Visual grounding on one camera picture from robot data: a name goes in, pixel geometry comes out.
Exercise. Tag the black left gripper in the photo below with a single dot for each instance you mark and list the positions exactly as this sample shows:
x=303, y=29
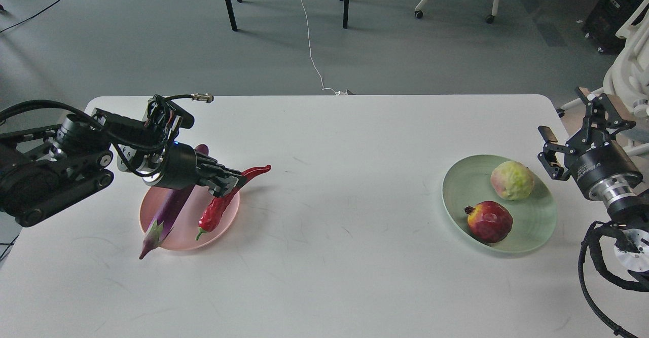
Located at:
x=185, y=166

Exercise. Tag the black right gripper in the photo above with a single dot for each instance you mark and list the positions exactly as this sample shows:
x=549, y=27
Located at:
x=604, y=160

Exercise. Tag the red chili pepper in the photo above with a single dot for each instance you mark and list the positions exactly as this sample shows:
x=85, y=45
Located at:
x=211, y=216

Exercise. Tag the purple eggplant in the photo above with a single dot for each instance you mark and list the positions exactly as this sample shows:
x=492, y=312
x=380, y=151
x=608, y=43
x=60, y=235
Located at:
x=166, y=215

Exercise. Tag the green yellow round fruit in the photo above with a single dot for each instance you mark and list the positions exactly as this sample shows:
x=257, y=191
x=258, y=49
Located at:
x=512, y=181

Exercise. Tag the red pomegranate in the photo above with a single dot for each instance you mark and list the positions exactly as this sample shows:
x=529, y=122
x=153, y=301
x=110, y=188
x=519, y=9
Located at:
x=489, y=221

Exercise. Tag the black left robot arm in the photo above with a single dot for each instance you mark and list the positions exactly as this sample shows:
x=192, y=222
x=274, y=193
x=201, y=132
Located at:
x=48, y=169

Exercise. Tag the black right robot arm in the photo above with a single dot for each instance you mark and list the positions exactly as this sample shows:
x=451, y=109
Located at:
x=618, y=247

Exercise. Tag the pink plate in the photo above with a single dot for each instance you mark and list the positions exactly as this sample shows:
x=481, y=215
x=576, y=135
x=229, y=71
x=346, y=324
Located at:
x=185, y=229

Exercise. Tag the white office chair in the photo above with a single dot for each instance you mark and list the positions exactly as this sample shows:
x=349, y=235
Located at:
x=626, y=81

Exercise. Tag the green plate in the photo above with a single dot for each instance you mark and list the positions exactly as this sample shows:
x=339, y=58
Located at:
x=467, y=183

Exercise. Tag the black equipment case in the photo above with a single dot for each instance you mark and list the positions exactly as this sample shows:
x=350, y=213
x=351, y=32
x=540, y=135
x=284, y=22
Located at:
x=602, y=24

